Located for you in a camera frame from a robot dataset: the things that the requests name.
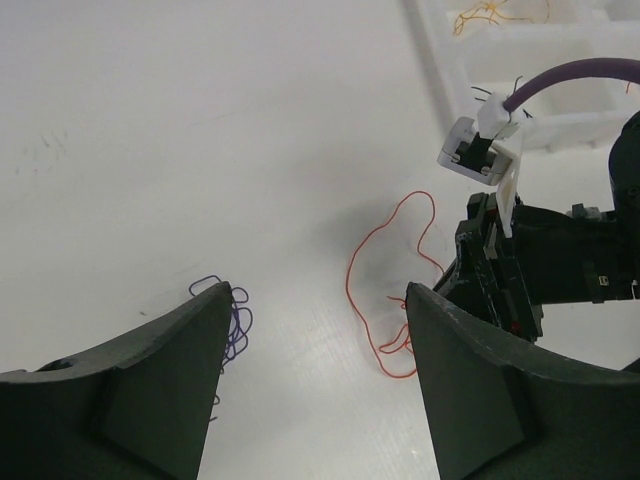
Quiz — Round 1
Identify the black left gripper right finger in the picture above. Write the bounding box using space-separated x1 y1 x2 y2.
406 283 639 479

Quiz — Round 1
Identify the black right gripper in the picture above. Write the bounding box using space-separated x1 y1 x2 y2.
434 193 639 342

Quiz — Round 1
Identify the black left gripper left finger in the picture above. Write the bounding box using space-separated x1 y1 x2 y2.
1 282 232 479

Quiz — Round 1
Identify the red wire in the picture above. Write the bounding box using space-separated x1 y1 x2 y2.
345 190 445 379

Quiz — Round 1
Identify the yellow wire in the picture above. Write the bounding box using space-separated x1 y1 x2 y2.
452 0 551 36

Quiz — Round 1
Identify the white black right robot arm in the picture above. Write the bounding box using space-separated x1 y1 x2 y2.
434 115 639 342

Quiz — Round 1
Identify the white compartment tray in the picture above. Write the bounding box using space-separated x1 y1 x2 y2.
403 1 639 151

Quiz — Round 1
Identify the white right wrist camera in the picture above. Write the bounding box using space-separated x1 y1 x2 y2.
437 92 525 238

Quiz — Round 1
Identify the dark blue wire in tray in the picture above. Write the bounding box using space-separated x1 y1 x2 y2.
469 74 536 121

